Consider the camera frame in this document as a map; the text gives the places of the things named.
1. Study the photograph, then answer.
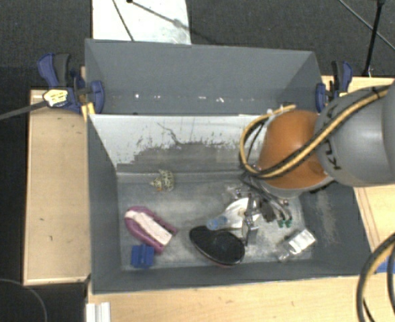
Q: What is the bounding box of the grey metal bin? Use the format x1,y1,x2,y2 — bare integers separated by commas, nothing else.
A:
84,38,373,294

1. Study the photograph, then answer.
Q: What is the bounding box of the blue block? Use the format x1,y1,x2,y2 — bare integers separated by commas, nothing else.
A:
130,244,156,270

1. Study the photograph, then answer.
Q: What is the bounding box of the small clear blue bottle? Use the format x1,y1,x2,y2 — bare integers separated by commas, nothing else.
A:
205,214,230,231

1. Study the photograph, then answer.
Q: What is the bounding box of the speckled seashell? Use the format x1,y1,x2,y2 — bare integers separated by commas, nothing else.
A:
149,168,176,192

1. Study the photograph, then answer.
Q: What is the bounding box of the white cup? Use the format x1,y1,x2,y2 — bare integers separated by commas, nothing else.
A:
223,197,262,229

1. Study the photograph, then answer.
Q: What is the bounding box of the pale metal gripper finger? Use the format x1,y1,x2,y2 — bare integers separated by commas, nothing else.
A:
243,227,258,247
243,213,260,230

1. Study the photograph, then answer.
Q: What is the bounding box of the pale wood board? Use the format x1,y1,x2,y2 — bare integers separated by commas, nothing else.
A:
22,89,92,286

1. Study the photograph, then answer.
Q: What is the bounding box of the clear plastic bottle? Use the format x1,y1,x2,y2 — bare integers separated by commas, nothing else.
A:
276,228,317,263

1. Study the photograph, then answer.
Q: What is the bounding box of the black oval paddle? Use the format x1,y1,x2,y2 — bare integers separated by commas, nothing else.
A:
188,225,246,268

